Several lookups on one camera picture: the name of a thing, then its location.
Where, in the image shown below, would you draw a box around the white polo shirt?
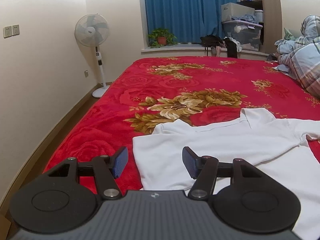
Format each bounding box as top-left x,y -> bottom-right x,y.
133,108 -> 319,239

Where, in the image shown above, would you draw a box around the blue clothes on bin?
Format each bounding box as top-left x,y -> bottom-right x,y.
231,14 -> 259,24

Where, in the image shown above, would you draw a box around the red floral bed blanket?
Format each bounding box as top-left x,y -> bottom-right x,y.
47,56 -> 319,191

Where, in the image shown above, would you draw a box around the black bag on sill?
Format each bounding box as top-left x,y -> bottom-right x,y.
200,35 -> 223,55

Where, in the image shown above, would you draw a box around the potted green plant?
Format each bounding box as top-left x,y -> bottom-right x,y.
148,28 -> 177,48

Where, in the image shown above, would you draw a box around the white standing fan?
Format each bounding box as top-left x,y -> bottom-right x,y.
74,13 -> 110,98

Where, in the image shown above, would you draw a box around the clear plastic storage bin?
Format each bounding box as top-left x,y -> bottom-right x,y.
222,20 -> 263,51

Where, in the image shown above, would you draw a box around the plaid quilt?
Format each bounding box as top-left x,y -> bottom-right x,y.
274,15 -> 320,98

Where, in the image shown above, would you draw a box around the blue curtain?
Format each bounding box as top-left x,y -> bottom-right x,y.
145,0 -> 236,43

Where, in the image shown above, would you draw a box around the grey storage box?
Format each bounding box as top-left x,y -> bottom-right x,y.
221,3 -> 255,22

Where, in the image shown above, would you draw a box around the wooden shelf unit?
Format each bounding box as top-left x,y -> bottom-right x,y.
240,0 -> 283,54

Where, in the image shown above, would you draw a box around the wall socket plate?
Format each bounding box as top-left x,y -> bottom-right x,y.
3,24 -> 20,38

